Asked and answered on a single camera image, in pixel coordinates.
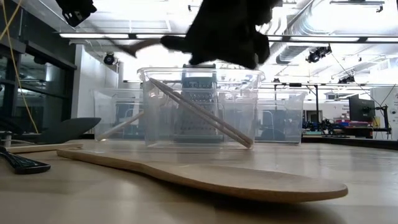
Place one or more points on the black monitor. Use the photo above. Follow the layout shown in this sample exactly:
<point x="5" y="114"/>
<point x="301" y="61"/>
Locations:
<point x="360" y="109"/>

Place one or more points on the glossy black plastic utensil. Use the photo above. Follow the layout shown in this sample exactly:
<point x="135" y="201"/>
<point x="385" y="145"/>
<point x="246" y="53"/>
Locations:
<point x="25" y="166"/>

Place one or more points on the wooden slotted spatula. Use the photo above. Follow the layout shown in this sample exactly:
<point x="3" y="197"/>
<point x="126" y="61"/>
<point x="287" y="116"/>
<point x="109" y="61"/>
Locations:
<point x="40" y="148"/>

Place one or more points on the black spatula with metal neck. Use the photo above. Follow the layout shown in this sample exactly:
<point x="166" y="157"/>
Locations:
<point x="174" y="43"/>

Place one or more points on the black ceiling spotlight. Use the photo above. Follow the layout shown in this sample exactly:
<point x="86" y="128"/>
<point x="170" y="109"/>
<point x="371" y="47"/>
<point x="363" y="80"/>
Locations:
<point x="109" y="58"/>
<point x="346" y="79"/>
<point x="317" y="55"/>

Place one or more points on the silver ventilation duct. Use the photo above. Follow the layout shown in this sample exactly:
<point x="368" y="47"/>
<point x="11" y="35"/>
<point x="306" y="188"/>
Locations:
<point x="290" y="54"/>

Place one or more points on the long ceiling light bar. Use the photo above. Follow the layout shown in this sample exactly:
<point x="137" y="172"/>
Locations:
<point x="93" y="35"/>

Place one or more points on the small grey cylinder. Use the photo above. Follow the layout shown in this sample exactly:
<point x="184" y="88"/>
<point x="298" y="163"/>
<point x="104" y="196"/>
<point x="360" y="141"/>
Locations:
<point x="6" y="137"/>

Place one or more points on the black spoon with red accent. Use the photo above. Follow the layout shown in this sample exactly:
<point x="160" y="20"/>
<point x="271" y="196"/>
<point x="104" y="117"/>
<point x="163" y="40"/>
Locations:
<point x="71" y="129"/>

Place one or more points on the clear plastic bin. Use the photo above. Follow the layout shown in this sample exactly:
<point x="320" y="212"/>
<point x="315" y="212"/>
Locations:
<point x="242" y="102"/>
<point x="105" y="102"/>
<point x="289" y="118"/>

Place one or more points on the cluttered background workbench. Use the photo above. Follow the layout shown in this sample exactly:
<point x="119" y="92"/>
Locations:
<point x="342" y="126"/>

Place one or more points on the large wooden spoon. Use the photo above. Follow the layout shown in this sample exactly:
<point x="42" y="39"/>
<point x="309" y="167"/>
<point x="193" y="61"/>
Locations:
<point x="248" y="183"/>

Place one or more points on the wooden spork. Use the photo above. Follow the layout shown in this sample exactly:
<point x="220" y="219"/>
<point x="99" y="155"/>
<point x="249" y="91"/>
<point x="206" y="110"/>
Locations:
<point x="199" y="109"/>

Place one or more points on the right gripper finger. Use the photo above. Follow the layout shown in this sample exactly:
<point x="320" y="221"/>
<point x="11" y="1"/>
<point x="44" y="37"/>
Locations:
<point x="258" y="51"/>
<point x="208" y="54"/>

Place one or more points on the teal metal box grater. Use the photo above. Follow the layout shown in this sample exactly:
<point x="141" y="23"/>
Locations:
<point x="199" y="93"/>

